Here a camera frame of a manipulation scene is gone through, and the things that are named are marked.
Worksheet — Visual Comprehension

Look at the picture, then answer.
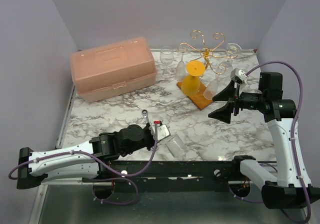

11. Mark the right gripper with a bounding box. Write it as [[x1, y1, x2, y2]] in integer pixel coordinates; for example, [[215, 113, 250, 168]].
[[208, 78, 266, 123]]

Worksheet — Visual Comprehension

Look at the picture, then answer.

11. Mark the short clear goblet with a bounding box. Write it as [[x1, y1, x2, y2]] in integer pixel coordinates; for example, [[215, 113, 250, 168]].
[[165, 134, 188, 158]]

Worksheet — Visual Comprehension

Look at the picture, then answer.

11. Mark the yellow plastic wine glass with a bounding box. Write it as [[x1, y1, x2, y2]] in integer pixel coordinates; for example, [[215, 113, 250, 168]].
[[181, 60, 206, 96]]

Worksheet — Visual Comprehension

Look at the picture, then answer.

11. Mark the clear wine glass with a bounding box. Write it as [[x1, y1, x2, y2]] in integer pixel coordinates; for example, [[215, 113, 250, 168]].
[[220, 43, 242, 71], [160, 46, 174, 76]]

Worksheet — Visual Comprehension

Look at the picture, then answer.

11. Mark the ribbed clear champagne flute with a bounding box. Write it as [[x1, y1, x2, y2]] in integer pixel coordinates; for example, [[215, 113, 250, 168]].
[[175, 53, 186, 82]]

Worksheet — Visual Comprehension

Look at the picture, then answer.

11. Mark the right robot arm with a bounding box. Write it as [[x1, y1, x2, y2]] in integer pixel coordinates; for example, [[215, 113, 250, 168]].
[[208, 68, 320, 209]]

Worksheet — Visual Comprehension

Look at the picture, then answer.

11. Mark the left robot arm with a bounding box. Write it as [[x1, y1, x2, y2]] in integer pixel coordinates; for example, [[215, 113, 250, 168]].
[[14, 121, 162, 190]]

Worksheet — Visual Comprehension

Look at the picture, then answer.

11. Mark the clear wine glass back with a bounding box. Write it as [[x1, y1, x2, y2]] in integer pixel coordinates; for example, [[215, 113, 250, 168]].
[[160, 46, 174, 76]]

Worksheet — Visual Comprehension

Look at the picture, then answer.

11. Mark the silver ratchet wrench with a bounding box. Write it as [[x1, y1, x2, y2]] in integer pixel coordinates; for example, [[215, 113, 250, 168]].
[[141, 109, 151, 125]]

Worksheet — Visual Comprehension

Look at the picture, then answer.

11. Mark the pink plastic storage box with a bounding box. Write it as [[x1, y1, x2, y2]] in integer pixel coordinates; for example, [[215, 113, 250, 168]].
[[70, 37, 158, 103]]

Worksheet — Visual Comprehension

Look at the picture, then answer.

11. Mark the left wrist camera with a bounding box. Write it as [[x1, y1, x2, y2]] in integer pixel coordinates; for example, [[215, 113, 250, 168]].
[[153, 120, 171, 142]]

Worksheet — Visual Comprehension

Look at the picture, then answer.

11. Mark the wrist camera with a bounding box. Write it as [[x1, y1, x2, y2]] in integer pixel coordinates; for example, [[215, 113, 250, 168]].
[[230, 68, 248, 87], [153, 120, 171, 142]]

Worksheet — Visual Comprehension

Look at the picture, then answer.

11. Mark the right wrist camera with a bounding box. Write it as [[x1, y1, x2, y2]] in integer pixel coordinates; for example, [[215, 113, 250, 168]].
[[230, 68, 248, 87]]

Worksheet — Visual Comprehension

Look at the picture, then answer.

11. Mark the gold wire glass rack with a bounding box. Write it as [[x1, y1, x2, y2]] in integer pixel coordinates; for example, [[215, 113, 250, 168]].
[[176, 30, 230, 110]]

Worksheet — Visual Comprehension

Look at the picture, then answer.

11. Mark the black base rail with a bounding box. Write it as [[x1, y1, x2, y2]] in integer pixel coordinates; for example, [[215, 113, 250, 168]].
[[82, 155, 263, 194]]

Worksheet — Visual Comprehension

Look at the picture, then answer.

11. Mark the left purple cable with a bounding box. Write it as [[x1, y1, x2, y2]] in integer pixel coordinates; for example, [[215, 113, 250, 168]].
[[8, 123, 161, 205]]

